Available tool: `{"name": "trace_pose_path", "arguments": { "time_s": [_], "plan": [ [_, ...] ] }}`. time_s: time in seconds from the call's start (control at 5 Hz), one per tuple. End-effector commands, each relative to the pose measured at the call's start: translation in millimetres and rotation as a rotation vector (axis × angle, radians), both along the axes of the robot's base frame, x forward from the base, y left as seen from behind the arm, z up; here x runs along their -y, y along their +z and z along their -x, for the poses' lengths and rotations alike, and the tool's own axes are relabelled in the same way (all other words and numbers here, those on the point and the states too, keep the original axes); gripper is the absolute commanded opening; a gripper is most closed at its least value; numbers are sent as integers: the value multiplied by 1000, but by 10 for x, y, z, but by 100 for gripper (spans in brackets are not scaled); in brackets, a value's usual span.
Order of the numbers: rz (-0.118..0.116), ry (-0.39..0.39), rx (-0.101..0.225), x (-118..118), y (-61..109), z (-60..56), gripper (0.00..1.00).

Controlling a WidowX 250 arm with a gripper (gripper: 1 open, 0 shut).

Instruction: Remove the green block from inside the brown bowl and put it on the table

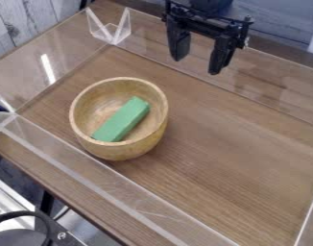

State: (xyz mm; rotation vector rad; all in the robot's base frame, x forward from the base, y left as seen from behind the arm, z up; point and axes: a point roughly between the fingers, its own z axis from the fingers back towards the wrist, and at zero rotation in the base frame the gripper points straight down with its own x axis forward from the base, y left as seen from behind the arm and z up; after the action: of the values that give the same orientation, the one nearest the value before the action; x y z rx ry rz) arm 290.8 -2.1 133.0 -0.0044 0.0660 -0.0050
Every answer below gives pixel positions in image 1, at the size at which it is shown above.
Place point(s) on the clear acrylic corner bracket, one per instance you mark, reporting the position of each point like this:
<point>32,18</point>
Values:
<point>110,33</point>

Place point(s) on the clear acrylic barrier wall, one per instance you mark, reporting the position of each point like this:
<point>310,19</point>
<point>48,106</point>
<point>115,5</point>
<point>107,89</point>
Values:
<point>227,179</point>

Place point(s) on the black metal table leg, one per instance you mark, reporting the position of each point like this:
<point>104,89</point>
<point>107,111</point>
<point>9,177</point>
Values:
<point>47,203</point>

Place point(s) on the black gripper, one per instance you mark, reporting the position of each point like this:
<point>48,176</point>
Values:
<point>211,19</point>

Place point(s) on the green rectangular block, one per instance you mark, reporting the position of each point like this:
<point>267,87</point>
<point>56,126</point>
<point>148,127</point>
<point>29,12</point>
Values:
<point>123,121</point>

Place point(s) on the brown wooden bowl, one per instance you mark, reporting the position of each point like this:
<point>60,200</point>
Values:
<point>98,102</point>

